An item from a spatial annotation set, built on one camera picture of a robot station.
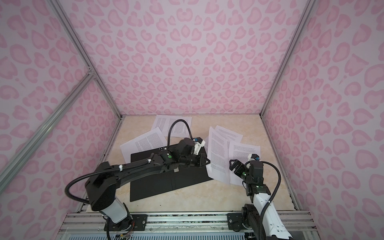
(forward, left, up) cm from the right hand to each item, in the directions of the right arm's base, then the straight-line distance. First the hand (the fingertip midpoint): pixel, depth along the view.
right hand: (235, 163), depth 85 cm
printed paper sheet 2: (-3, +10, -1) cm, 10 cm away
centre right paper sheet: (+27, -1, -9) cm, 28 cm away
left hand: (-3, +13, +9) cm, 17 cm away
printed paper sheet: (+21, +54, -8) cm, 58 cm away
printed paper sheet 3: (+13, -7, -9) cm, 17 cm away
